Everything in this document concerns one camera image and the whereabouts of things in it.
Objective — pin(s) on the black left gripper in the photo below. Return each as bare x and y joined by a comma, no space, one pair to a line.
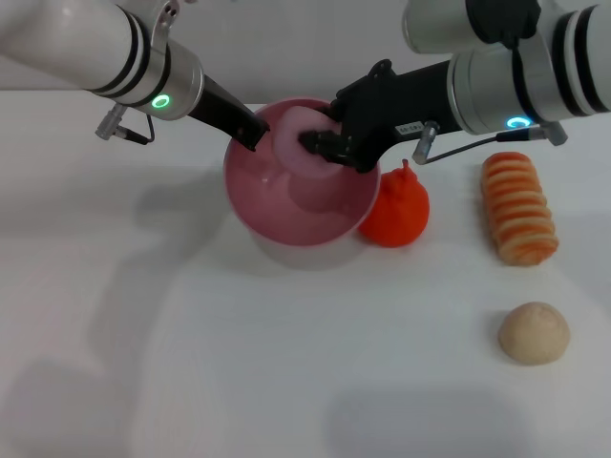
215,107

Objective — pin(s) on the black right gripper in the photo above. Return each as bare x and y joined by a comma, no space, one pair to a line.
391,110

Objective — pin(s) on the pink toy peach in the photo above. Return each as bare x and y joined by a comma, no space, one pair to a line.
291,143

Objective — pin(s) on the pink plastic bowl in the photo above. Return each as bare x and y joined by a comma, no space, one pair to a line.
267,210

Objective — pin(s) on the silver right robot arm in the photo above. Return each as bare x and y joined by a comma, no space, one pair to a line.
515,71

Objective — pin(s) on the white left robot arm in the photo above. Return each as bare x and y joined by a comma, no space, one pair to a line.
95,47

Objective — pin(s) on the orange toy pear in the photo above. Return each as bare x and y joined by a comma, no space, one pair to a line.
401,214

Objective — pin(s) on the orange striped bread roll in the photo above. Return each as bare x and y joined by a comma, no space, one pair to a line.
518,210

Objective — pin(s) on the beige round bun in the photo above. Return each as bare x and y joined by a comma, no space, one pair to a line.
534,336

